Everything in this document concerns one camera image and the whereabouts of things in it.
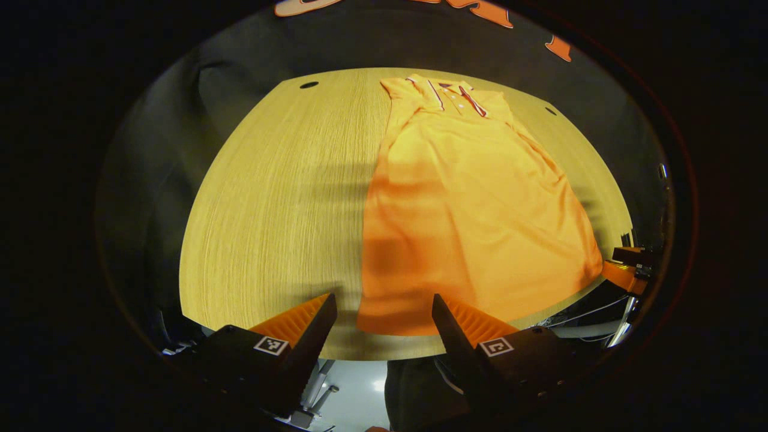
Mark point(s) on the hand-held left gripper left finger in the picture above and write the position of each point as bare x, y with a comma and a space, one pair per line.
312, 348

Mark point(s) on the metal table leg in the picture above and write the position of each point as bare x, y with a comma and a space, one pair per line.
315, 387

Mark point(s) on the metal stand pole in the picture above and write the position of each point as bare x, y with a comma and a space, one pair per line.
623, 324

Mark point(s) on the orange polo T-shirt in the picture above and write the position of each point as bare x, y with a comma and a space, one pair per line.
468, 210

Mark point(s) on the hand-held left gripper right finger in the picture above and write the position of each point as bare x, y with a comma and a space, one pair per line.
456, 348

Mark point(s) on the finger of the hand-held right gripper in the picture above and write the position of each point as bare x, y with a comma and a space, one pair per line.
627, 277
633, 256

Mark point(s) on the person's dark trousers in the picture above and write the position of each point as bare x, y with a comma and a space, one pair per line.
414, 396

